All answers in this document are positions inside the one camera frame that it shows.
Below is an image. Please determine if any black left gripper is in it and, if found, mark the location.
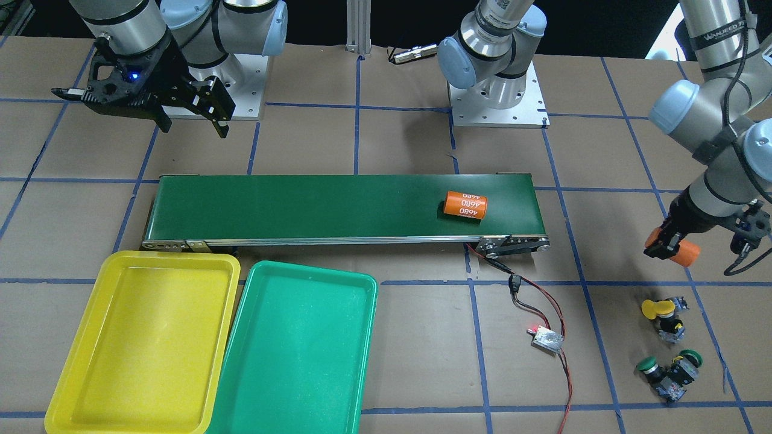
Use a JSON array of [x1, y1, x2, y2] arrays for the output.
[[644, 190, 733, 259]]

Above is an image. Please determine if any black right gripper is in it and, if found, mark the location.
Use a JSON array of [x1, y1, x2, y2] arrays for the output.
[[51, 31, 235, 139]]

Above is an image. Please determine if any yellow mushroom push button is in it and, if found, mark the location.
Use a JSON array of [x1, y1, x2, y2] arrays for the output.
[[641, 296, 689, 344]]

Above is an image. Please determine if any orange 4680 cylinder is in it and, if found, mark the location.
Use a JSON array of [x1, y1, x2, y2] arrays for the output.
[[442, 190, 489, 221]]

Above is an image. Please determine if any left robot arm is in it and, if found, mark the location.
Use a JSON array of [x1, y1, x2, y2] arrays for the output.
[[438, 1, 770, 266]]

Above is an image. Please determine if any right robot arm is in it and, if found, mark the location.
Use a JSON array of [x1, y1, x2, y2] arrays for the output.
[[52, 1, 288, 138]]

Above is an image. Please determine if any green conveyor belt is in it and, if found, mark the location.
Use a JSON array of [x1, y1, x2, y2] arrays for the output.
[[142, 173, 549, 258]]

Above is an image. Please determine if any green mushroom push button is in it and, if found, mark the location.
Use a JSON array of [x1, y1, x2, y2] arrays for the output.
[[635, 356, 686, 402]]

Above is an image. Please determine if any yellow plastic tray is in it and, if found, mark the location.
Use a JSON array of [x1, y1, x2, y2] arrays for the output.
[[44, 251, 240, 433]]

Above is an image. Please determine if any green plastic tray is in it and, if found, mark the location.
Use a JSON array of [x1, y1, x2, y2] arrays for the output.
[[207, 261, 378, 433]]

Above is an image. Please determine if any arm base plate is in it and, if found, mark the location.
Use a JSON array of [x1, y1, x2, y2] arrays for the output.
[[448, 63, 551, 128], [189, 53, 273, 121]]

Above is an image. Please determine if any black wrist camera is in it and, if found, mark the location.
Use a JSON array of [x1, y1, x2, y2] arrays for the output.
[[730, 201, 770, 258]]

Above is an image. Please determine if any red black wire pair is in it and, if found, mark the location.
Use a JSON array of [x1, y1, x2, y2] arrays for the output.
[[463, 242, 574, 434]]

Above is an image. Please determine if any aluminium frame post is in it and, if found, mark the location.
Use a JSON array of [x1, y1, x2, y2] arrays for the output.
[[346, 0, 372, 57]]

